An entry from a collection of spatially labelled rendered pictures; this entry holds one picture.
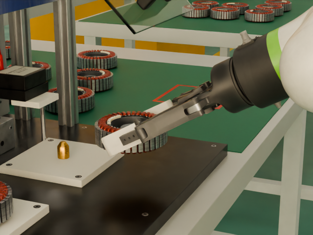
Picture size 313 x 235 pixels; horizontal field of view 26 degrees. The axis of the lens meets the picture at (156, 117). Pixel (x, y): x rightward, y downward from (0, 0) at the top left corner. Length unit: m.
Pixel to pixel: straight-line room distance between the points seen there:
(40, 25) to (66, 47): 3.71
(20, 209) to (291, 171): 1.15
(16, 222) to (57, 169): 0.19
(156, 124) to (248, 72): 0.14
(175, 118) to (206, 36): 1.48
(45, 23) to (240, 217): 2.67
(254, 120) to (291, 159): 0.55
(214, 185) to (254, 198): 1.79
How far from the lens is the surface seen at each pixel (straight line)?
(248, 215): 2.73
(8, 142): 1.20
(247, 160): 1.21
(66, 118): 1.31
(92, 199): 1.00
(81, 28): 2.60
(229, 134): 1.33
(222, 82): 0.93
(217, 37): 2.38
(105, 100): 1.55
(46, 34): 4.97
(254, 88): 0.91
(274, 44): 0.90
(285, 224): 2.04
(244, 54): 0.92
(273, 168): 3.21
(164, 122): 0.93
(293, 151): 1.94
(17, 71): 1.12
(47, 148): 1.17
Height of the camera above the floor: 1.18
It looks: 18 degrees down
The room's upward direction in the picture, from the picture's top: straight up
